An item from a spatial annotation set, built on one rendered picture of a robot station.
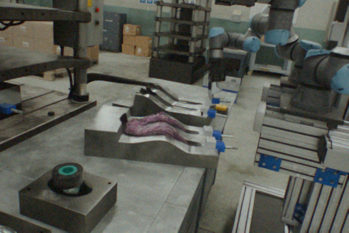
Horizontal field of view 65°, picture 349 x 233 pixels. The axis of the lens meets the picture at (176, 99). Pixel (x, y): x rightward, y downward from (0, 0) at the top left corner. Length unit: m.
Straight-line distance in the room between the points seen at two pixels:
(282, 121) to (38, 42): 4.55
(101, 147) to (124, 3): 7.85
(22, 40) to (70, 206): 4.80
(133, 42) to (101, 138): 7.25
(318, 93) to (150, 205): 0.74
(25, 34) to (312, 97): 4.79
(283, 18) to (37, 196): 0.84
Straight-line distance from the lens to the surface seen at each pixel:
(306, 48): 1.65
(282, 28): 0.93
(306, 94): 1.18
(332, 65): 1.07
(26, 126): 1.41
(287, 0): 0.93
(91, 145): 1.08
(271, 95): 1.68
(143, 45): 8.11
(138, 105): 1.41
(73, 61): 1.60
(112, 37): 8.39
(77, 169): 0.83
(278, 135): 1.22
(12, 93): 1.39
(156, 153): 1.04
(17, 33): 5.46
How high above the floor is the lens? 1.35
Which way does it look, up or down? 18 degrees down
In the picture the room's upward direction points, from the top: 7 degrees clockwise
